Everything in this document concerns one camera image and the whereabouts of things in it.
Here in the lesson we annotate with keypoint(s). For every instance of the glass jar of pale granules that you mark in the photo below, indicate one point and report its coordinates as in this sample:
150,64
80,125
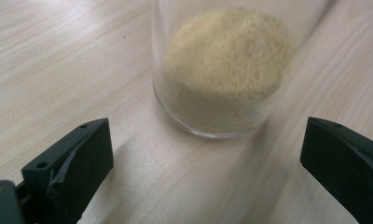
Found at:
225,68

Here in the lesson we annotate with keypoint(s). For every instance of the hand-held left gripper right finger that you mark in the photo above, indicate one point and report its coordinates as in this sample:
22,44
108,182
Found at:
346,161

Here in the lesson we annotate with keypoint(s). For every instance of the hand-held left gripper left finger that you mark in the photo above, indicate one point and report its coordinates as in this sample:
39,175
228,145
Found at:
72,168

